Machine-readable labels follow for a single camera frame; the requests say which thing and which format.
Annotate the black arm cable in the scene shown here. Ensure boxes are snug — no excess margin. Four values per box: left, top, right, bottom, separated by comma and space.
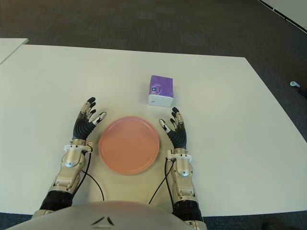
81, 149, 106, 203
148, 157, 176, 213

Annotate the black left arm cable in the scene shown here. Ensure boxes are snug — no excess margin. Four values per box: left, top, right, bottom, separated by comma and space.
81, 149, 106, 203

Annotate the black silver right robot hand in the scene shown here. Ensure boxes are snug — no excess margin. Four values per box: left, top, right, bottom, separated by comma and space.
158, 106, 189, 150

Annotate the grey robot torso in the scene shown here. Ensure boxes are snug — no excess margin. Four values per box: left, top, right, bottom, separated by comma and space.
0, 200, 192, 230

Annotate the purple white tissue pack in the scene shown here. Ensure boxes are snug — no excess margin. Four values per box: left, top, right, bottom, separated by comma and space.
147, 75, 174, 108

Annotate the round pink plate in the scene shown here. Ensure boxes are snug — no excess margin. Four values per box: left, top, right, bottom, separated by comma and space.
98, 115, 161, 175

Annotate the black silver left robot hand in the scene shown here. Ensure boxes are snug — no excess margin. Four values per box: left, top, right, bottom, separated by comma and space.
71, 96, 108, 144

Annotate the white neighbouring table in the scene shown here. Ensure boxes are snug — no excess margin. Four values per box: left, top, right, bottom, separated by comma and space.
0, 38, 29, 65

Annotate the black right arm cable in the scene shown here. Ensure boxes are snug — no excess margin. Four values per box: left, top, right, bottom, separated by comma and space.
148, 157, 176, 213

